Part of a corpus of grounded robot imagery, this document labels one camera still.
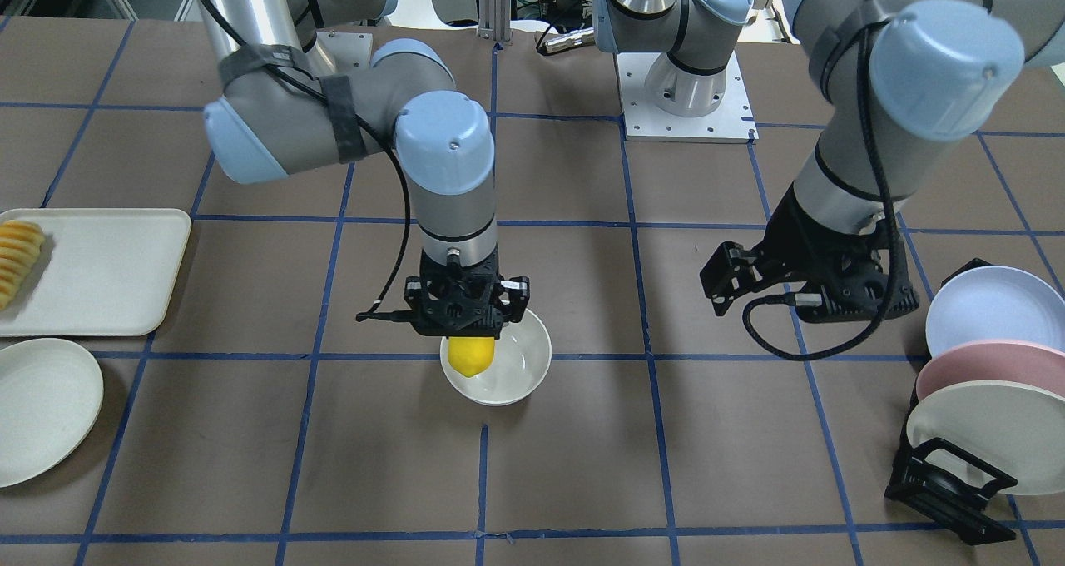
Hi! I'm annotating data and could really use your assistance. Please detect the blue plate in rack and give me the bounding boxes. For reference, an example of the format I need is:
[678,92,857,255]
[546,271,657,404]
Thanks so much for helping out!
[925,266,1064,357]

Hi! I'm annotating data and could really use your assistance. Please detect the white rectangular tray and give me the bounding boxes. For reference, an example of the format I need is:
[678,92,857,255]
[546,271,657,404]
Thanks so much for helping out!
[1,208,191,337]

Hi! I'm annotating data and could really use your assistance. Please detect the black cables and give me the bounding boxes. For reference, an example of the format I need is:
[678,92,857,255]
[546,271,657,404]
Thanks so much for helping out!
[741,0,999,361]

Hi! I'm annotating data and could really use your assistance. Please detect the pink plate in rack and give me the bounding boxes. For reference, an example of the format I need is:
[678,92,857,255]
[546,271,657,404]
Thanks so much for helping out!
[915,340,1064,400]

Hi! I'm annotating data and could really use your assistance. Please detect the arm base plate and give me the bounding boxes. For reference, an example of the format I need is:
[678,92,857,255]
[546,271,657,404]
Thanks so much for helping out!
[307,31,374,77]
[616,53,760,142]

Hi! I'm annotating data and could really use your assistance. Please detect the white bowl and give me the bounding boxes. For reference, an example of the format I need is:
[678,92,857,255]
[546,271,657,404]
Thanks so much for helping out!
[440,309,552,406]

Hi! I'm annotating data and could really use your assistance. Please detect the yellow lemon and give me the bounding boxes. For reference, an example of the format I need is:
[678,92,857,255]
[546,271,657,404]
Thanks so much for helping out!
[444,337,496,379]

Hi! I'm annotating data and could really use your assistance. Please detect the cream round plate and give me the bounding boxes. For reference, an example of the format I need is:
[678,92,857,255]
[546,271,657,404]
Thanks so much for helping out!
[1,338,104,488]

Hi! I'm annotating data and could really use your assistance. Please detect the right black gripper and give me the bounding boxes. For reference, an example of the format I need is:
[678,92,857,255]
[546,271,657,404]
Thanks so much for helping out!
[404,250,530,339]

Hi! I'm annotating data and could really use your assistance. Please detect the aluminium frame post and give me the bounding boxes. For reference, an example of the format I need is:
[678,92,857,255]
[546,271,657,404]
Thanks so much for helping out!
[475,0,513,47]

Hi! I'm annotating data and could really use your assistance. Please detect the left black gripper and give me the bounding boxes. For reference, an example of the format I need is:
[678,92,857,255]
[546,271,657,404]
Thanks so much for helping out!
[699,190,905,324]

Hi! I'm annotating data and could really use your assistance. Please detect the black dish rack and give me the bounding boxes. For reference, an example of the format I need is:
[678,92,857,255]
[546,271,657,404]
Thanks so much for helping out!
[884,258,1019,545]

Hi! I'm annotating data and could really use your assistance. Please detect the cream plate in rack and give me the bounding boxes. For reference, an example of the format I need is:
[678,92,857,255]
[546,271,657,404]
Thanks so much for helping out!
[906,381,1064,495]

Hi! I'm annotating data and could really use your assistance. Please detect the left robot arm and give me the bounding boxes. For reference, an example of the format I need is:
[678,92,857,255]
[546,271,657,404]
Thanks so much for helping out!
[700,0,1063,323]

